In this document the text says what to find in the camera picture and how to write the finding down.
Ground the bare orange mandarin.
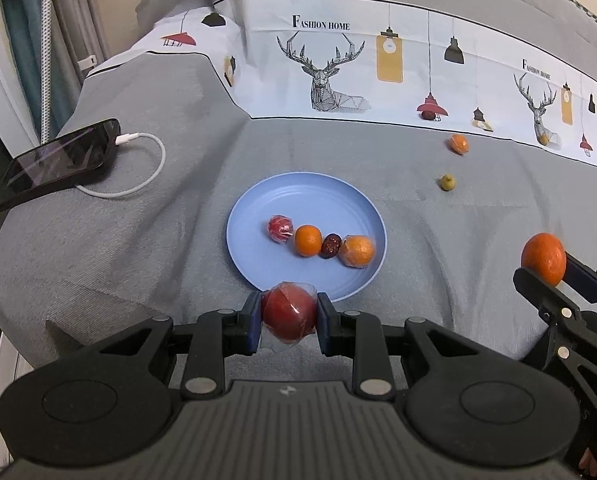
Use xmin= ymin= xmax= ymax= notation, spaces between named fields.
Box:
xmin=294 ymin=225 xmax=324 ymax=258
xmin=521 ymin=232 xmax=567 ymax=286

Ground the person's right hand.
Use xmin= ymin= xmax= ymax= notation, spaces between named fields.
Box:
xmin=576 ymin=447 xmax=597 ymax=480

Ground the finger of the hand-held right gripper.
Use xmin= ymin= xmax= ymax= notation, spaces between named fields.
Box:
xmin=561 ymin=251 xmax=597 ymax=318
xmin=513 ymin=266 xmax=587 ymax=361

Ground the black smartphone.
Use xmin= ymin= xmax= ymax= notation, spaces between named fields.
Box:
xmin=0 ymin=118 xmax=122 ymax=212

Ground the plastic-wrapped mandarin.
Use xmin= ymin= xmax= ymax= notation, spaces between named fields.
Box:
xmin=339 ymin=234 xmax=377 ymax=268
xmin=447 ymin=133 xmax=471 ymax=157

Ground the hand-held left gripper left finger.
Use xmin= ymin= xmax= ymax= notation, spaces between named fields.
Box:
xmin=96 ymin=290 xmax=264 ymax=399

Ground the blue round plate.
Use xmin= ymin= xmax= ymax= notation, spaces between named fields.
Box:
xmin=226 ymin=172 xmax=388 ymax=303

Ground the white charging cable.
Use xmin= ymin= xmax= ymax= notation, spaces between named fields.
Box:
xmin=76 ymin=132 xmax=166 ymax=198

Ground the dotted white pole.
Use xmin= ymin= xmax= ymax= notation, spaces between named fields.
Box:
xmin=37 ymin=0 xmax=58 ymax=147

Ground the green curtain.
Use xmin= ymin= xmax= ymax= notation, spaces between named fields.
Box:
xmin=0 ymin=0 xmax=46 ymax=141

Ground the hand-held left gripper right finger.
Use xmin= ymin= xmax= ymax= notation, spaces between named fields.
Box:
xmin=316 ymin=290 xmax=483 ymax=399

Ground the grey curtain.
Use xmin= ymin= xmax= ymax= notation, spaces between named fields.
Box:
xmin=53 ymin=0 xmax=110 ymax=126

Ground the plastic-wrapped red fruit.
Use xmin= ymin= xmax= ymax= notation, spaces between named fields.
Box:
xmin=258 ymin=281 xmax=320 ymax=356
xmin=267 ymin=214 xmax=295 ymax=246

